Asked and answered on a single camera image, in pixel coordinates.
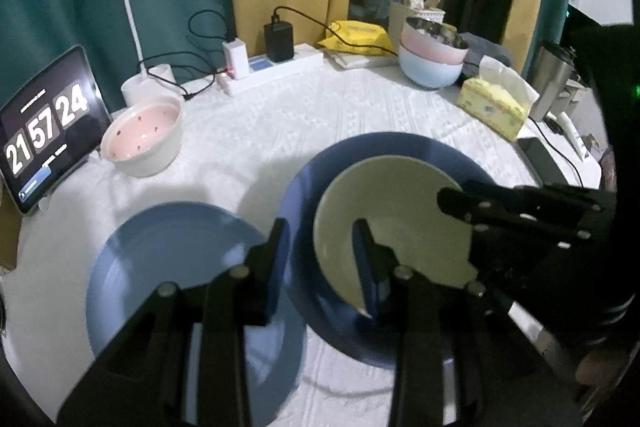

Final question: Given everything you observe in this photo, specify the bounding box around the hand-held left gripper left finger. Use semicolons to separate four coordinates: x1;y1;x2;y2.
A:
57;217;292;427

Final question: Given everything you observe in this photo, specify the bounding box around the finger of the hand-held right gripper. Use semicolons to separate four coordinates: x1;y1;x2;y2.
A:
436;184;605;229
467;222;590;290

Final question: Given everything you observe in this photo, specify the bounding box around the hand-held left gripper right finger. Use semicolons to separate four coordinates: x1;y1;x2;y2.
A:
352;218;583;427

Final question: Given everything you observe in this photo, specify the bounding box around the dark blue plate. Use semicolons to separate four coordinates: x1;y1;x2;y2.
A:
278;132;501;368

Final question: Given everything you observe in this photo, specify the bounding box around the pale green bowl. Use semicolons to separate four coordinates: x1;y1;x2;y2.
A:
313;155;481;318

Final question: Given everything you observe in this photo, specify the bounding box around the black phone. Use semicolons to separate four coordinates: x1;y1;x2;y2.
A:
516;137;567;186

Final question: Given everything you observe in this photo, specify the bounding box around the white tube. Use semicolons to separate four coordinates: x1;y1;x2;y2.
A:
556;111;592;158

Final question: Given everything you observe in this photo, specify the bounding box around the yellow tissue box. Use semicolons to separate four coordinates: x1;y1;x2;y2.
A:
457;56;541;142

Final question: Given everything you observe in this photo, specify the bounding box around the steel tumbler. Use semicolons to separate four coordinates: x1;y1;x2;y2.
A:
527;40;577;124

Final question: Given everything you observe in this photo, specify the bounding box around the white tablecloth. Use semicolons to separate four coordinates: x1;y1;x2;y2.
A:
0;52;603;427

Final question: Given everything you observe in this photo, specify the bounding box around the grey cloth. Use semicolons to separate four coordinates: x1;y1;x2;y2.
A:
459;34;514;78

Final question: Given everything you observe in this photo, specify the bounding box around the light blue bowl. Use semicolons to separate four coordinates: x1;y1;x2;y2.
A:
398;44;466;89

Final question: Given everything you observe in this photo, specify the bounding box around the white bowl with pink inside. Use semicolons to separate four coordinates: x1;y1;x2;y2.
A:
100;96;184;178

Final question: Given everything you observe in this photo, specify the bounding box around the white power strip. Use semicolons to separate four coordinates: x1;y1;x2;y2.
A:
217;44;325;96

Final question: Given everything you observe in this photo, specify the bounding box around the white napkin packet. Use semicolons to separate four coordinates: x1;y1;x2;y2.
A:
324;49;397;70

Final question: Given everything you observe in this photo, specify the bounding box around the white cup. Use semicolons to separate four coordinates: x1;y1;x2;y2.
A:
414;0;447;26

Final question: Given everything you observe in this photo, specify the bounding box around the white charger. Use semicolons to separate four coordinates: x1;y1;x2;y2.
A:
222;38;250;80

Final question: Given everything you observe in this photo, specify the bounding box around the black charger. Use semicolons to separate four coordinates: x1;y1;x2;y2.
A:
264;21;295;63

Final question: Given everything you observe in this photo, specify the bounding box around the yellow packet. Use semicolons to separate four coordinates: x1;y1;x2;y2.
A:
317;20;394;56

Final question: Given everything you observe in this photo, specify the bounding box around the cardboard box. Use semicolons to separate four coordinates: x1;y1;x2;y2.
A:
0;202;22;271

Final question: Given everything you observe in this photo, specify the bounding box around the tablet with clock display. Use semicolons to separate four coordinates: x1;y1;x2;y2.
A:
0;45;113;215

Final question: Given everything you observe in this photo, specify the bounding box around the white desk lamp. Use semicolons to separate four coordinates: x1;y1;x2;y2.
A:
64;0;186;108

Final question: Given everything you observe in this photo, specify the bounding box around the teal curtain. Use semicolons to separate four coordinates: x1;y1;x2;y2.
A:
0;0;236;118

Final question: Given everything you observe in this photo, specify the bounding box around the black phone cable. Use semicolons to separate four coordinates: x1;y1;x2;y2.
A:
529;118;587;188

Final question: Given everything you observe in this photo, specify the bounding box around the black looped cable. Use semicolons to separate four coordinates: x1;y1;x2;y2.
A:
137;10;237;102

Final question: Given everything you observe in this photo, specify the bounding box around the black charger cable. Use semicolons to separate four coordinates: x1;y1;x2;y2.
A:
271;6;403;58

